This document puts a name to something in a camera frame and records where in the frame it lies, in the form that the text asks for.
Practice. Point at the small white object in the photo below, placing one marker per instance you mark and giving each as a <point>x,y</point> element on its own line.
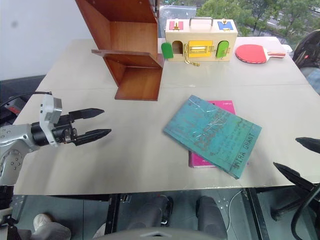
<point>288,48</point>

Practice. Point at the person's blue jeans leg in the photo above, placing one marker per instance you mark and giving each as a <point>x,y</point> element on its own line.
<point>314,80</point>

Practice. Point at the teal worn book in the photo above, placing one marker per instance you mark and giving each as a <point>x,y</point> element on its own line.
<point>215,135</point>

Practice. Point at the pink book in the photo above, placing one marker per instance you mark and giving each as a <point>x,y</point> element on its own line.
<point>200,161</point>

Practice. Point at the red table tennis paddle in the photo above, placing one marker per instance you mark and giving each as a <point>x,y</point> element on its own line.
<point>251,53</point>

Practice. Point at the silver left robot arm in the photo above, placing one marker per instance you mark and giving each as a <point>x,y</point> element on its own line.
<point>15,136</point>

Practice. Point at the black table leg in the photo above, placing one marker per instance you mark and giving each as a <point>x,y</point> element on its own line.
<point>256,212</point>
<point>112,212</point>

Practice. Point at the dark rounded shape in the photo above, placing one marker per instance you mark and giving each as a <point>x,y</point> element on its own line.
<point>211,216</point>
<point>152,212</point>

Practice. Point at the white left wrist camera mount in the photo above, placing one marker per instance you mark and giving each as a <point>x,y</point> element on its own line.
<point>48,110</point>

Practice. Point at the person's grey trouser leg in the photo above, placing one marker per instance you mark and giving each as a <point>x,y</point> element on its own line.
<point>47,231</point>

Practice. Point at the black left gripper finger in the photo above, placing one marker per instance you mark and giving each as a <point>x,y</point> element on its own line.
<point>92,136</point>
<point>86,113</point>

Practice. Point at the clear plastic bag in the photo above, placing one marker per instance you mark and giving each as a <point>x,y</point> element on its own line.
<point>177,11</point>

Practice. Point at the wooden lock box toy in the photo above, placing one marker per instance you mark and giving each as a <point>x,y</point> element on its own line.
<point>200,33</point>

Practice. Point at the brown wooden bookshelf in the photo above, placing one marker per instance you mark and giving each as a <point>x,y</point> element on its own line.
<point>130,37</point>

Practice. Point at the red and black device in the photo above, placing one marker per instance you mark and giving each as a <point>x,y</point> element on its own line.
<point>13,106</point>

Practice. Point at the white shoe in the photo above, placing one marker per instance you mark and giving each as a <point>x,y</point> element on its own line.
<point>43,220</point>

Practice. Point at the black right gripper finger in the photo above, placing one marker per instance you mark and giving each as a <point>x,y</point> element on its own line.
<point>292,175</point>
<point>311,143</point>

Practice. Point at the dark chair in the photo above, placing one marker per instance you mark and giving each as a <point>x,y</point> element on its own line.
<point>306,51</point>

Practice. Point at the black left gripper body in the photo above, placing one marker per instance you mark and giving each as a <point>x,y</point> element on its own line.
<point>63,130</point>

